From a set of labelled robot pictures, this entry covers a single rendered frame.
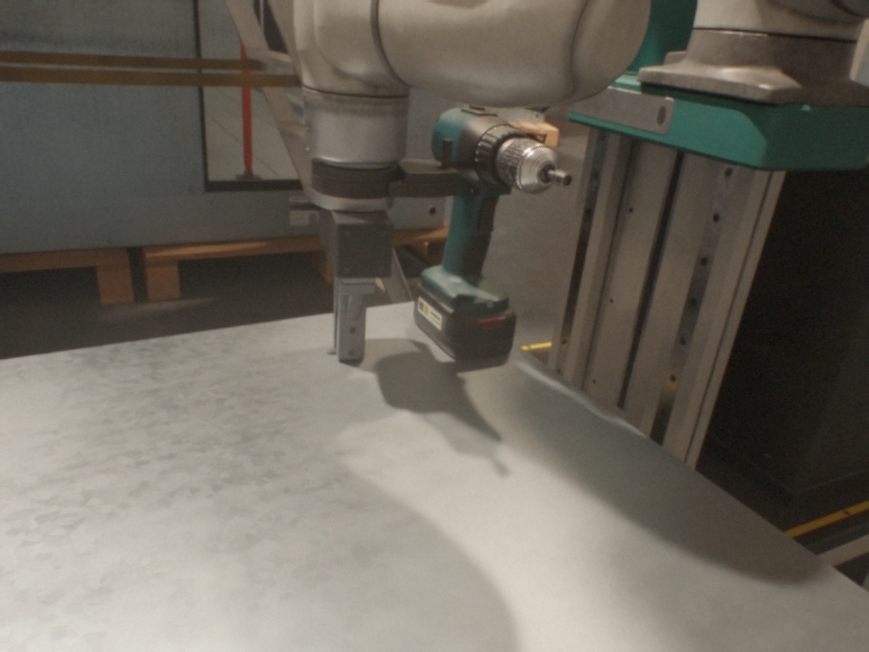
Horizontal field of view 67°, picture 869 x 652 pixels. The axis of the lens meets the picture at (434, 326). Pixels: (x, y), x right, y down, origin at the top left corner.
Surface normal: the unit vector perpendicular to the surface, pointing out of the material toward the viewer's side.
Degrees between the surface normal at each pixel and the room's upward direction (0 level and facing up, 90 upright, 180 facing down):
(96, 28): 90
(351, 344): 90
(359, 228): 90
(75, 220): 90
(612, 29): 98
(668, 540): 0
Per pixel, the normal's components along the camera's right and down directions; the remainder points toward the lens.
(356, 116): 0.14, 0.43
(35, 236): 0.45, 0.40
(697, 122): -0.90, 0.11
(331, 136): -0.37, 0.36
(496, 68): -0.50, 0.76
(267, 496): 0.08, -0.90
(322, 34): -0.59, 0.41
